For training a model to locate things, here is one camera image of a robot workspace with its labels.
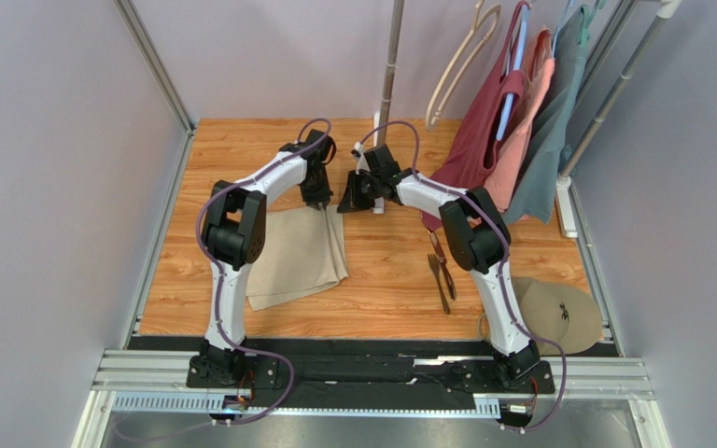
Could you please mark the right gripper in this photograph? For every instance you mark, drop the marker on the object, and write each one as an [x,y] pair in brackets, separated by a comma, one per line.
[355,191]

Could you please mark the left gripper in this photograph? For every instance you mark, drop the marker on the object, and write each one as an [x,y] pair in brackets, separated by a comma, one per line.
[315,199]

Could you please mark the beige cloth napkin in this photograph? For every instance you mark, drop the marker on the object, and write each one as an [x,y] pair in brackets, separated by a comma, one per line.
[304,254]

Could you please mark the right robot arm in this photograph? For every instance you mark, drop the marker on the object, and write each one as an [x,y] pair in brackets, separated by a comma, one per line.
[476,236]

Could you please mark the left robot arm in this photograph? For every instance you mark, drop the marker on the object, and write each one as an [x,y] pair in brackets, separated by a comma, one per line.
[233,235]

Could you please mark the beige wooden hanger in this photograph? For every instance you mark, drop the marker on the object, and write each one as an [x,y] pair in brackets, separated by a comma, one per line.
[484,25]

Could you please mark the maroon tank top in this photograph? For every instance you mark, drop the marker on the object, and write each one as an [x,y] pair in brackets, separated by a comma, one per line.
[474,151]

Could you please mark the pink shirt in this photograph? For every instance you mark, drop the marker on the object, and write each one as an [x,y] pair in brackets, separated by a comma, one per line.
[538,68]

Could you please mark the left rack pole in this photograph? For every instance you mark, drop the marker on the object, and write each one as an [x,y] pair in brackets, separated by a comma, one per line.
[381,118]

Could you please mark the rack pole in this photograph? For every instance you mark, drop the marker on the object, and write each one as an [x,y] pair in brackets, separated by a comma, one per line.
[665,12]
[381,118]

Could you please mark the teal shirt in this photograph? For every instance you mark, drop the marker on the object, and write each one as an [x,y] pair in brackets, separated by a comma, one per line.
[534,195]

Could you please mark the right white rack foot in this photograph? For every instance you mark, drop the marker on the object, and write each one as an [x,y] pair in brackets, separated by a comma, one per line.
[565,209]

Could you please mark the beige baseball cap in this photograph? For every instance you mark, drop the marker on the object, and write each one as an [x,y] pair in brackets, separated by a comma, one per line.
[556,312]

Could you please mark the blue hanger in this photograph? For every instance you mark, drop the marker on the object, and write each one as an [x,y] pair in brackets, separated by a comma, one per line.
[514,59]

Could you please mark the right rack pole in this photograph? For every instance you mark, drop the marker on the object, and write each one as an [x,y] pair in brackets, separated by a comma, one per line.
[665,12]

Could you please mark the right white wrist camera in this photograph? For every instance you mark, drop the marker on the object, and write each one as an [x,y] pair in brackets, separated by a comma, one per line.
[357,151]

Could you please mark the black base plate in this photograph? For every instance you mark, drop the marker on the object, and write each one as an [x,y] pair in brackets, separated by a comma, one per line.
[374,375]

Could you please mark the left aluminium corner post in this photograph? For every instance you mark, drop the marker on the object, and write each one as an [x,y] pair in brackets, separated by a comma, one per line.
[134,23]

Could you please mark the aluminium corner post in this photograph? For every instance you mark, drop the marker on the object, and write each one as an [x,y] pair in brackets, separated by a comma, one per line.
[134,23]
[598,56]

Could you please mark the aluminium frame rail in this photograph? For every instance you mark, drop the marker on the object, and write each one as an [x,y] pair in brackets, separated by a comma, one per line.
[141,398]

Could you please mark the right aluminium corner post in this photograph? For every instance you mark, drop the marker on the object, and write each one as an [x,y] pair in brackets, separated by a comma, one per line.
[598,56]

